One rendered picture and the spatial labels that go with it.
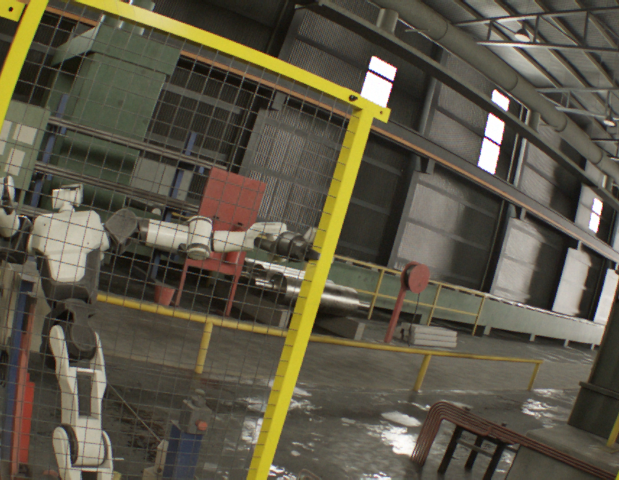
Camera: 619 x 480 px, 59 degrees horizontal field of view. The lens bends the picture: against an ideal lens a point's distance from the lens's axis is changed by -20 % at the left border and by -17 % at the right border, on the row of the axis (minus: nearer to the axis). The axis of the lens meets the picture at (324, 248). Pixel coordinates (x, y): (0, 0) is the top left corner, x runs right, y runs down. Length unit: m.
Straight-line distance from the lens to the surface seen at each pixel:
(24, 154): 7.58
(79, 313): 2.02
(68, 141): 10.14
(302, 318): 1.99
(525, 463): 4.44
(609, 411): 4.93
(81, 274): 2.03
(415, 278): 10.86
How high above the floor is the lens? 1.50
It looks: 1 degrees down
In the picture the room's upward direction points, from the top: 16 degrees clockwise
